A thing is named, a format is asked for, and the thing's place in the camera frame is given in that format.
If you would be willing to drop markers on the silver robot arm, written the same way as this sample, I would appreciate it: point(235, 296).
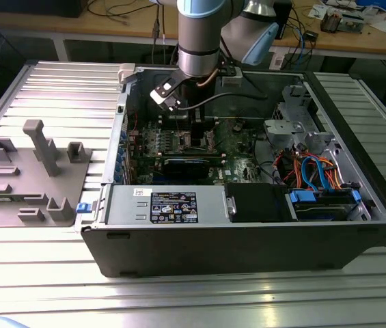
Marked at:
point(197, 34)

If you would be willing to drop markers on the CPU socket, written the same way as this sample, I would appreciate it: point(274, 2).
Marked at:
point(184, 140)

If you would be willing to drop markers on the green motherboard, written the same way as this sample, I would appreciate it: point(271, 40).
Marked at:
point(244, 150)

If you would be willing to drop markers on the black graphics card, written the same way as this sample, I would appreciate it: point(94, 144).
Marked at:
point(186, 168)

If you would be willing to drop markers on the silver metal drive cage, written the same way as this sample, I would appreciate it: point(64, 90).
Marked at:
point(293, 126)

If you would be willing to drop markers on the wooden desk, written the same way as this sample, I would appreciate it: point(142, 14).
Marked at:
point(117, 25)

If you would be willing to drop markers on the small white barcode sticker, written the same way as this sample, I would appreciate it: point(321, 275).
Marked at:
point(138, 192)

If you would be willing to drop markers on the tall black box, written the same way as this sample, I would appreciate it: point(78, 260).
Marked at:
point(285, 13)

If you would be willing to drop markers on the black rating label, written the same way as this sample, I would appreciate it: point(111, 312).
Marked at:
point(174, 208)

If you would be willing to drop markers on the black drive bay box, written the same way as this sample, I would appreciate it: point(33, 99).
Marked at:
point(257, 201)

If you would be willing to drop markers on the grey power supply unit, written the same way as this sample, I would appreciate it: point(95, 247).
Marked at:
point(124, 205)

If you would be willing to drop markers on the metal heat sink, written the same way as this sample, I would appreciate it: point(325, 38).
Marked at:
point(331, 22)

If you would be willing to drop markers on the black PC case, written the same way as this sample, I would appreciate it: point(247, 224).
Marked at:
point(213, 249)

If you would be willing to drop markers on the blue case latch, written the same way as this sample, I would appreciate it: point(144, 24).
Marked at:
point(82, 207)

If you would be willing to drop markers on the hard disk in blue carrier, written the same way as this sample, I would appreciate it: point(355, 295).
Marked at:
point(319, 213)

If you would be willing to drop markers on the wide black box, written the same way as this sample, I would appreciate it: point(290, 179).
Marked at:
point(32, 8)

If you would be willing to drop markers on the grey parts rack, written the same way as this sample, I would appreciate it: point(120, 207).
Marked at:
point(25, 191)

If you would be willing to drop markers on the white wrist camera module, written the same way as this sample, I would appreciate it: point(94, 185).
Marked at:
point(165, 92)

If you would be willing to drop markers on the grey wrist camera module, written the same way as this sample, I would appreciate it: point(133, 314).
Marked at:
point(232, 77)

